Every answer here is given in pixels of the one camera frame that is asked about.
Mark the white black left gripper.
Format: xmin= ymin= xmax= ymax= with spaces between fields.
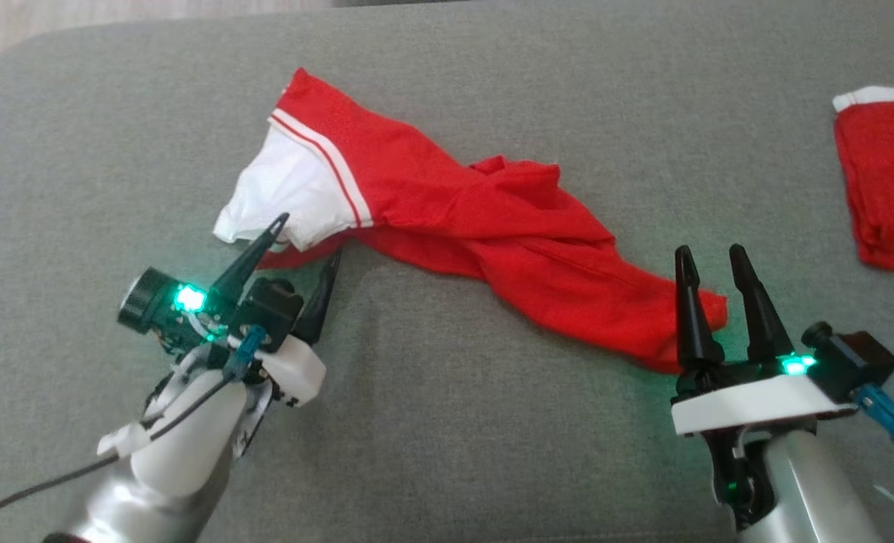
xmin=118 ymin=213 xmax=343 ymax=409

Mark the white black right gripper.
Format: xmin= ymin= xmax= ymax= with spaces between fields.
xmin=671 ymin=243 xmax=859 ymax=437

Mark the red shorts white stripe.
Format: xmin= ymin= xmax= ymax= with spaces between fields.
xmin=831 ymin=85 xmax=894 ymax=274

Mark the red Bulls 23 jersey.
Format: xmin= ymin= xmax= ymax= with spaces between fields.
xmin=213 ymin=68 xmax=728 ymax=374

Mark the white cable tag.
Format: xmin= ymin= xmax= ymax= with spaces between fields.
xmin=97 ymin=421 xmax=154 ymax=458

